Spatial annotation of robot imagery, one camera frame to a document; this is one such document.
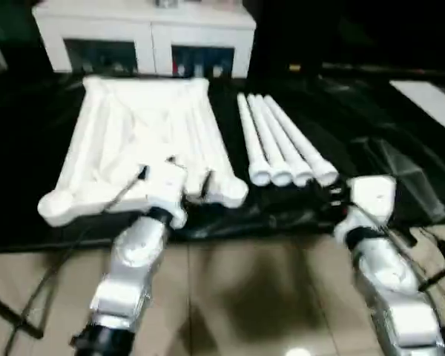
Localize white sideboard cabinet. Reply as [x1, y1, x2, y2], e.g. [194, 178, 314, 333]
[32, 0, 257, 79]

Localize white flat board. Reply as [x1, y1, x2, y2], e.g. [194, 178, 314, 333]
[389, 79, 445, 140]

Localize white plastic table leg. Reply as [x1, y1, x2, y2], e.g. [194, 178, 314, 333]
[237, 93, 271, 186]
[246, 94, 293, 187]
[263, 95, 338, 185]
[254, 94, 314, 186]

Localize black shiny mat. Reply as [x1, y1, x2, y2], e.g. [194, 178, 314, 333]
[0, 70, 445, 255]

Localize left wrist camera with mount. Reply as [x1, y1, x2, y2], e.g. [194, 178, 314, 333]
[144, 161, 189, 229]

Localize black slanted pole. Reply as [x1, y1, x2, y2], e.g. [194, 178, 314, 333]
[417, 259, 445, 294]

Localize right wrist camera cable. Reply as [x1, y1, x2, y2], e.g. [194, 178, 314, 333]
[346, 200, 445, 334]

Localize long black bar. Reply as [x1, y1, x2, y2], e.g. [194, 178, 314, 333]
[320, 62, 445, 77]

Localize white plastic table top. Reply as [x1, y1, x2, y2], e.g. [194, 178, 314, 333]
[37, 75, 249, 228]

